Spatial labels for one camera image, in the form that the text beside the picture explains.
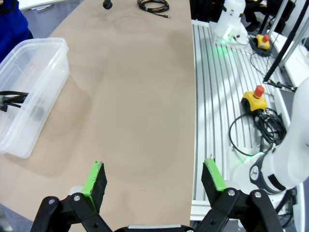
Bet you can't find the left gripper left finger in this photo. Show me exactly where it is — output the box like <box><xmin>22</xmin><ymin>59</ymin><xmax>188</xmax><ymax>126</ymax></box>
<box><xmin>30</xmin><ymin>160</ymin><xmax>114</xmax><ymax>232</ymax></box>

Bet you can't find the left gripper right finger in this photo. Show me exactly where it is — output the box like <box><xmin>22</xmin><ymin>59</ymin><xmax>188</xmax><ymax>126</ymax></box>
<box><xmin>193</xmin><ymin>158</ymin><xmax>284</xmax><ymax>232</ymax></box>

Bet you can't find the black power cable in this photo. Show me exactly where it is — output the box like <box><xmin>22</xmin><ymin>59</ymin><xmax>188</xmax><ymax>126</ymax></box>
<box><xmin>0</xmin><ymin>90</ymin><xmax>46</xmax><ymax>121</ymax></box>

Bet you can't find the slotted aluminium mounting platform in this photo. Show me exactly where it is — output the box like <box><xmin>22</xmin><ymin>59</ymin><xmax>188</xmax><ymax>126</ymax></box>
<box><xmin>190</xmin><ymin>19</ymin><xmax>302</xmax><ymax>222</ymax></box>

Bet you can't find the yellow emergency stop button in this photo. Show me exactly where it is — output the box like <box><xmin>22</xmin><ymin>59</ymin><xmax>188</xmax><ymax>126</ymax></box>
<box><xmin>255</xmin><ymin>33</ymin><xmax>271</xmax><ymax>53</ymax></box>
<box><xmin>242</xmin><ymin>85</ymin><xmax>268</xmax><ymax>114</ymax></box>

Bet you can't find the clear plastic storage container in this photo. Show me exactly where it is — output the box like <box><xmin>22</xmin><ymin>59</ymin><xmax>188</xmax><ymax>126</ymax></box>
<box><xmin>0</xmin><ymin>37</ymin><xmax>71</xmax><ymax>160</ymax></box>

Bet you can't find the black slanted pole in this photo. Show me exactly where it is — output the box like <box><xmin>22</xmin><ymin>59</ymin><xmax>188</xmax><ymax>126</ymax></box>
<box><xmin>263</xmin><ymin>0</ymin><xmax>309</xmax><ymax>84</ymax></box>

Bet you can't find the seated person in black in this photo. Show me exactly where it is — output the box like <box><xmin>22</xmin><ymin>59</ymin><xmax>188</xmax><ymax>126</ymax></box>
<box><xmin>243</xmin><ymin>0</ymin><xmax>268</xmax><ymax>31</ymax></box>

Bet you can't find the tangled black control cable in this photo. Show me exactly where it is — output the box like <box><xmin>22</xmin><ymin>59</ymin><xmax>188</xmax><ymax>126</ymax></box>
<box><xmin>228</xmin><ymin>108</ymin><xmax>288</xmax><ymax>155</ymax></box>

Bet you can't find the black emergency stop cable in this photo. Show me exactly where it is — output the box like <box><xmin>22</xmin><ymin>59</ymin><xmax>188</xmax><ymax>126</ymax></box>
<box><xmin>248</xmin><ymin>37</ymin><xmax>275</xmax><ymax>58</ymax></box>

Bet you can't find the aluminium frame post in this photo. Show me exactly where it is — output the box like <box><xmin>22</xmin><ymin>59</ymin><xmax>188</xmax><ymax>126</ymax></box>
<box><xmin>265</xmin><ymin>0</ymin><xmax>290</xmax><ymax>34</ymax></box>

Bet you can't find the dark brown braided USB cable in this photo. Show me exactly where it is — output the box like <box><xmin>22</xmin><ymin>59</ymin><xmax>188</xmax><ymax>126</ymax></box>
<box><xmin>137</xmin><ymin>0</ymin><xmax>172</xmax><ymax>19</ymax></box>

